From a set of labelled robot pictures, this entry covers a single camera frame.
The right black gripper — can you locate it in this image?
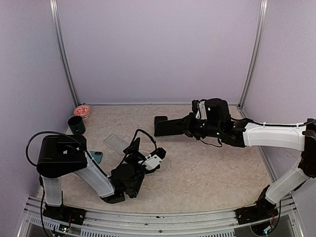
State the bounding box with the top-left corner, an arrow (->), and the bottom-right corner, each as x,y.
173,111 -> 223,140

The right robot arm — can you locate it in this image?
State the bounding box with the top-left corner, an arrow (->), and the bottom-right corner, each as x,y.
170,98 -> 316,219

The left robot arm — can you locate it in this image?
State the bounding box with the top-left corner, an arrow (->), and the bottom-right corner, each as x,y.
37,135 -> 148,220

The frosted clear phone case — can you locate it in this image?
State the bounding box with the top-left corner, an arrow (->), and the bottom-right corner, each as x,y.
103,134 -> 129,155

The teal green phone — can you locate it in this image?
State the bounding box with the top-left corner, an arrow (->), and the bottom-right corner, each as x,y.
90,151 -> 103,164

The red white patterned bowl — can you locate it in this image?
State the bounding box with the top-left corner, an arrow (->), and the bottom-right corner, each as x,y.
74,104 -> 91,120

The black cup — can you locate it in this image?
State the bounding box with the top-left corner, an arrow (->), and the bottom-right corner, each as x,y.
67,116 -> 86,135

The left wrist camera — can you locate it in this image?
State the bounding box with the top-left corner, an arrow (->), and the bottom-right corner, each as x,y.
143,147 -> 166,170

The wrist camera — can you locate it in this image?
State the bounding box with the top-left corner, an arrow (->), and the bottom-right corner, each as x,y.
192,99 -> 207,119
143,147 -> 166,170

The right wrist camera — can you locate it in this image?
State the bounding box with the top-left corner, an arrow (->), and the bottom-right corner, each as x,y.
192,99 -> 207,119

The front aluminium rail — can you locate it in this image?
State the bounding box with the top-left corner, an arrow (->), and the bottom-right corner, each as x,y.
17,195 -> 304,237

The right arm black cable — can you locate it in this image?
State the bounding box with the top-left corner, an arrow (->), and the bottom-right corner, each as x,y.
197,98 -> 316,149

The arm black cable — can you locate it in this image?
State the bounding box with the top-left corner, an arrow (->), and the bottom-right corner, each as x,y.
26,130 -> 86,237
197,98 -> 316,149

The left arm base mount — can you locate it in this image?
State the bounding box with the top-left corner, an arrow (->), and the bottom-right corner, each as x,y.
43,205 -> 86,225

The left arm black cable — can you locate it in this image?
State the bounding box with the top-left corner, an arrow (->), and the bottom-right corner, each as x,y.
26,130 -> 86,237

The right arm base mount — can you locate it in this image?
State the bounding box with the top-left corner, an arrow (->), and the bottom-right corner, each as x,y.
235,205 -> 278,225

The left aluminium frame post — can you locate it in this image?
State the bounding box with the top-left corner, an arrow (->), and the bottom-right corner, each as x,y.
49,0 -> 80,107

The aluminium frame post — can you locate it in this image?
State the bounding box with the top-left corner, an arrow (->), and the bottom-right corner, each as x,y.
238,0 -> 269,110
49,0 -> 80,107

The right aluminium frame post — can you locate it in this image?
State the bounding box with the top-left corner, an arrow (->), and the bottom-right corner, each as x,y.
238,0 -> 269,110

